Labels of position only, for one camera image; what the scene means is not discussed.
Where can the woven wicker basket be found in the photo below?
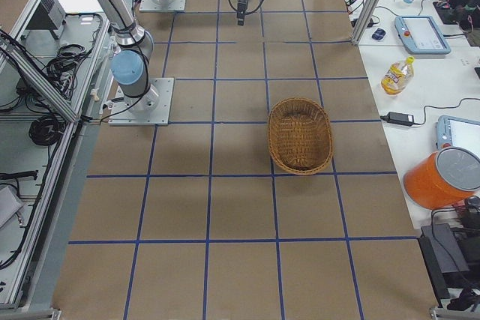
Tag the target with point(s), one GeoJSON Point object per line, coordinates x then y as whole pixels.
{"type": "Point", "coordinates": [300, 136]}

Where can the dark blue computer mouse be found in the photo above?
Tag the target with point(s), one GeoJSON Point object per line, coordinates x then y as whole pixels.
{"type": "Point", "coordinates": [378, 34]}

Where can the orange juice bottle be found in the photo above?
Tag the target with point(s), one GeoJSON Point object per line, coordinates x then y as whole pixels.
{"type": "Point", "coordinates": [398, 76]}

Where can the far teach pendant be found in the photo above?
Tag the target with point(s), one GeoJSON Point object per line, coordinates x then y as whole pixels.
{"type": "Point", "coordinates": [420, 35]}

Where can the teach pendant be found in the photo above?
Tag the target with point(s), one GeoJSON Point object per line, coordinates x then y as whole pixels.
{"type": "Point", "coordinates": [420, 35]}
{"type": "Point", "coordinates": [458, 132]}

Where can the grey control box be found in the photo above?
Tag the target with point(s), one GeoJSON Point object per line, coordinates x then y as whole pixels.
{"type": "Point", "coordinates": [48, 16]}

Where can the black power adapter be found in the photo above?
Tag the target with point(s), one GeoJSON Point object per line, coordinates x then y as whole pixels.
{"type": "Point", "coordinates": [397, 118]}

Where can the near teach pendant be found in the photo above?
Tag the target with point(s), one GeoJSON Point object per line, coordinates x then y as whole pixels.
{"type": "Point", "coordinates": [458, 132]}

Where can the orange bucket with lid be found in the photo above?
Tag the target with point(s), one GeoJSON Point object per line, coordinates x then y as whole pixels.
{"type": "Point", "coordinates": [444, 178]}

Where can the aluminium frame post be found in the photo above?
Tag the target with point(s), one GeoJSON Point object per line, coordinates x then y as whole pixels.
{"type": "Point", "coordinates": [369, 1]}

